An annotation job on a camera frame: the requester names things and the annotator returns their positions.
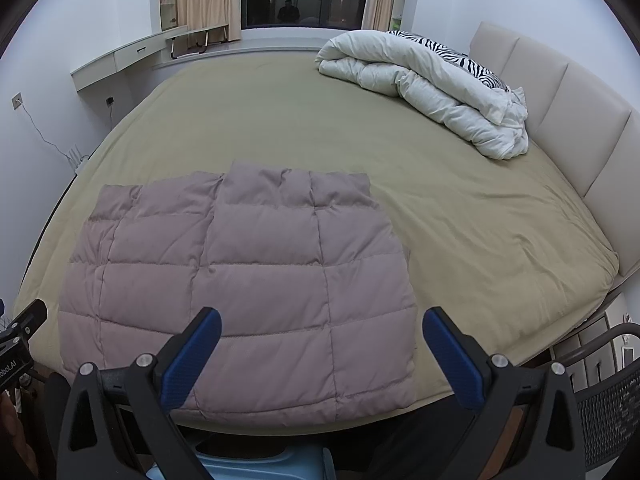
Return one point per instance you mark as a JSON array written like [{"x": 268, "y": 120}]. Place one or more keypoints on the bed with olive sheet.
[{"x": 450, "y": 235}]

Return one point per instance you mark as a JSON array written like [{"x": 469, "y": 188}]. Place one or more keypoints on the white nightstand drawers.
[{"x": 595, "y": 340}]

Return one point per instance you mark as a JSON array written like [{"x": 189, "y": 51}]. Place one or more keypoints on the metal-legged folding stool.
[{"x": 197, "y": 40}]

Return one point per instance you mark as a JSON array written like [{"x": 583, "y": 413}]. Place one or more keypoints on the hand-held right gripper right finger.
[{"x": 455, "y": 360}]

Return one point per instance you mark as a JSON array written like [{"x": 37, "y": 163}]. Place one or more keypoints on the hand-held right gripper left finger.
[{"x": 192, "y": 360}]

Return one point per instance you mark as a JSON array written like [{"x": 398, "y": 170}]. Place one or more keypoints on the beige padded headboard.
[{"x": 565, "y": 110}]

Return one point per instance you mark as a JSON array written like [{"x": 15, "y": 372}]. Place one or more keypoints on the wall socket plate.
[{"x": 17, "y": 101}]

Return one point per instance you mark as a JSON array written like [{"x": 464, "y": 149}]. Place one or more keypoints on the black mesh chair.
[{"x": 610, "y": 400}]

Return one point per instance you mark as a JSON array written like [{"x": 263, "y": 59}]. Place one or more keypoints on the white wifi router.
[{"x": 77, "y": 157}]

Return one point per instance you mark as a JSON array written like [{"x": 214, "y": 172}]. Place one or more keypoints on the blue plastic stool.
[{"x": 240, "y": 465}]

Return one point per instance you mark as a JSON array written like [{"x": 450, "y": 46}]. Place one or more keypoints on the zebra print pillow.
[{"x": 465, "y": 62}]

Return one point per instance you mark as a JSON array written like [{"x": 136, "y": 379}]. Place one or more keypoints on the white duvet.
[{"x": 430, "y": 90}]

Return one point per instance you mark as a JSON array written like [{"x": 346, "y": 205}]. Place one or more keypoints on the white floating desk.
[{"x": 120, "y": 57}]

